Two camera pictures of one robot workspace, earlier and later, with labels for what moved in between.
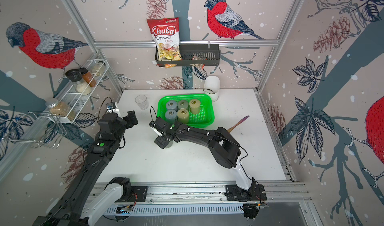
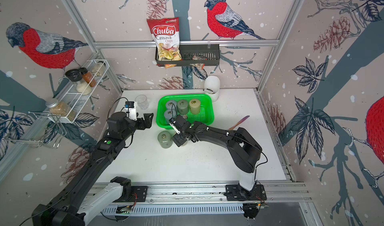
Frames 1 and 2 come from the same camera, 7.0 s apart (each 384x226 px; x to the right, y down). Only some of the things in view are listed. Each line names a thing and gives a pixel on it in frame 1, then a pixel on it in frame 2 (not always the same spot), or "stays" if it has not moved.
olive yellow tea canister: x=183 y=116 to x=184 y=143
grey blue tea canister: x=171 y=105 stays
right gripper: x=160 y=144 to x=178 y=142
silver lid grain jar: x=60 y=108 stays
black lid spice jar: x=75 y=76 stays
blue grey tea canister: x=170 y=116 stays
